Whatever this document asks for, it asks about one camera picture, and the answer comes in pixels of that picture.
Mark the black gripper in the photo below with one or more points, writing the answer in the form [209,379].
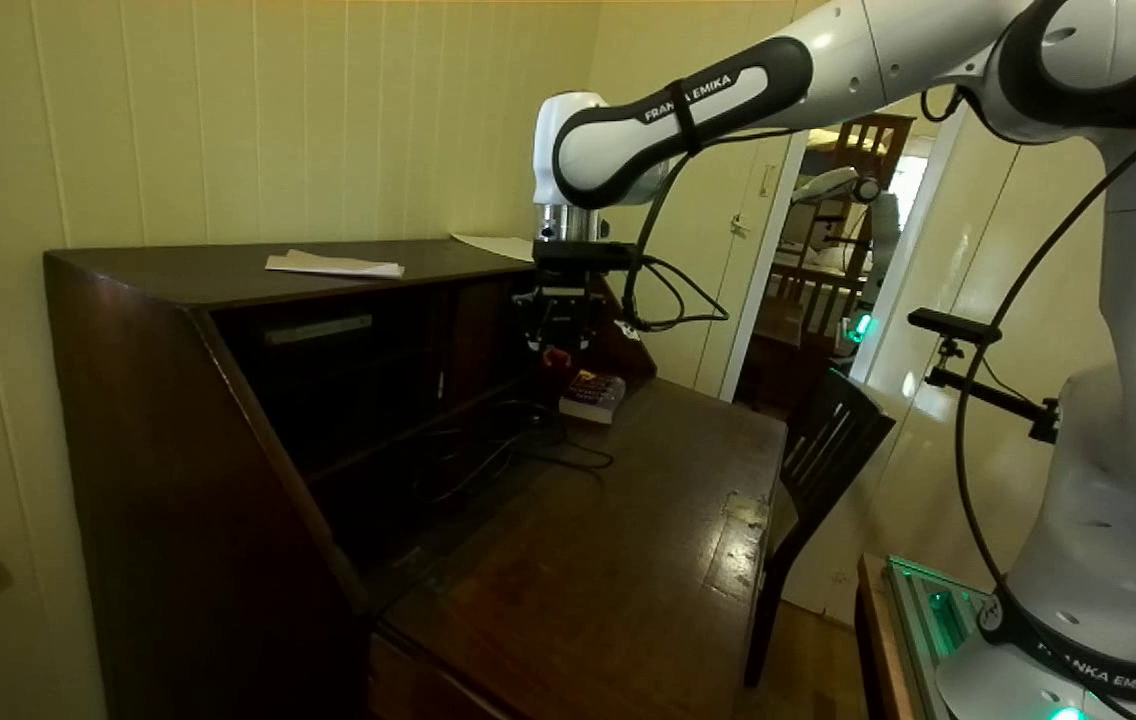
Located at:
[575,324]

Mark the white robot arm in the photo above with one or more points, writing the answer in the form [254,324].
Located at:
[1056,629]

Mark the dark wooden chair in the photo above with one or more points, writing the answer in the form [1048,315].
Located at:
[824,451]

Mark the white papers on desk top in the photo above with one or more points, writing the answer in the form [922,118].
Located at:
[333,265]

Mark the dark wooden secretary desk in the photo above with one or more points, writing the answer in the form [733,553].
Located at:
[363,501]

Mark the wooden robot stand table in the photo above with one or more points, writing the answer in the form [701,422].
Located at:
[883,641]

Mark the aluminium robot mounting plate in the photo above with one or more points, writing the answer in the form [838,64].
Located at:
[936,619]

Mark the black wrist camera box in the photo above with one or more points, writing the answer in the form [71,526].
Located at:
[569,259]

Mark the black camera on stand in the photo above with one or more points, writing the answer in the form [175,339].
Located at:
[987,385]

